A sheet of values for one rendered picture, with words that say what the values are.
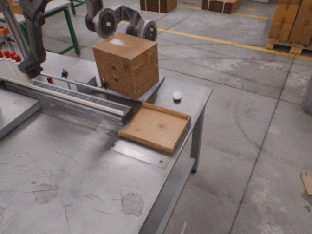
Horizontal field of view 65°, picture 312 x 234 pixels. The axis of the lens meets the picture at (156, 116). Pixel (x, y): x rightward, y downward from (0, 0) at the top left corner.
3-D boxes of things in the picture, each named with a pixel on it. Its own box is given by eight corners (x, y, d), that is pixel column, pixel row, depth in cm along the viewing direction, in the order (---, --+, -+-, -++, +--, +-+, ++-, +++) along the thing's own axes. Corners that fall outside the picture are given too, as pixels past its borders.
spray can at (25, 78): (24, 86, 156) (9, 57, 143) (27, 82, 160) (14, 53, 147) (32, 86, 156) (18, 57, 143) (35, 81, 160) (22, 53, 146)
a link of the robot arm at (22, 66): (47, 56, 136) (35, 45, 135) (30, 65, 128) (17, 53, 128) (43, 68, 145) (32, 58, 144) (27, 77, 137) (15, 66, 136)
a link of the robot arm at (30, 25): (46, 12, 102) (27, -8, 101) (35, 18, 99) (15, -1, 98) (48, 60, 140) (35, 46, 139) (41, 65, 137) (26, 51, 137)
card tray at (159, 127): (119, 136, 127) (118, 130, 124) (142, 107, 144) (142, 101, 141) (172, 153, 116) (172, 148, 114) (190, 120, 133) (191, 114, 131)
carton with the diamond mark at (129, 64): (100, 85, 159) (91, 46, 141) (125, 68, 173) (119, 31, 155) (136, 100, 145) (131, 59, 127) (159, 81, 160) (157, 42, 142)
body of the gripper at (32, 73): (22, 71, 145) (23, 64, 139) (35, 63, 151) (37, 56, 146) (30, 79, 146) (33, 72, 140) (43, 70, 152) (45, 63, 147)
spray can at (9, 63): (14, 82, 161) (-1, 54, 147) (18, 77, 165) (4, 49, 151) (21, 82, 160) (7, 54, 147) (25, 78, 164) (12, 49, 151)
